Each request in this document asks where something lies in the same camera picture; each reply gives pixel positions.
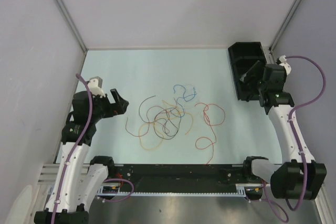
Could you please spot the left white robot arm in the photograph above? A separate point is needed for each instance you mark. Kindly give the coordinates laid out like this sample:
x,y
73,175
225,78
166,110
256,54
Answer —
x,y
71,198

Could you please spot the left aluminium frame post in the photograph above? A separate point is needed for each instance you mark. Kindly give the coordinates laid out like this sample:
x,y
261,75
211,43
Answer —
x,y
71,24

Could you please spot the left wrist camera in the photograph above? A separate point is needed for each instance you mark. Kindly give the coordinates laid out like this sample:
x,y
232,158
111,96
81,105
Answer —
x,y
95,87

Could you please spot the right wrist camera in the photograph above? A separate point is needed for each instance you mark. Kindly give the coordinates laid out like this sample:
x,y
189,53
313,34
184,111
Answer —
x,y
282,61

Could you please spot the aluminium frame post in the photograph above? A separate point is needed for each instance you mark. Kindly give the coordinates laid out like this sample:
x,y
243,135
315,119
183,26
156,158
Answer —
x,y
288,17
71,24

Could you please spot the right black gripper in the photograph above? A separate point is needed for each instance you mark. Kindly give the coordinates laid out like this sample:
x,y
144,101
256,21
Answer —
x,y
254,70

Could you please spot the right aluminium frame post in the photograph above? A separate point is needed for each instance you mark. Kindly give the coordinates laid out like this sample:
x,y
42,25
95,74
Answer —
x,y
288,17

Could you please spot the white slotted cable duct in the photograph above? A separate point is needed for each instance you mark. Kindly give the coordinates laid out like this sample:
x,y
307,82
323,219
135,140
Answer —
x,y
239,191

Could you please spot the black compartment bin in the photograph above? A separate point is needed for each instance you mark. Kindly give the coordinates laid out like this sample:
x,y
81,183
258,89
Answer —
x,y
242,56

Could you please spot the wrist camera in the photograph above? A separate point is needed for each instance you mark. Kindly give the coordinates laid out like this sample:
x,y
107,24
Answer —
x,y
282,61
95,87

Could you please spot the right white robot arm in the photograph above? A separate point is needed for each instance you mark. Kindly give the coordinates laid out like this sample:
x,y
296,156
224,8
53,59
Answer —
x,y
299,176

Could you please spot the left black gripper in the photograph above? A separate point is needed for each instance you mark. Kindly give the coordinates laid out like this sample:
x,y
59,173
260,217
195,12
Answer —
x,y
117,108

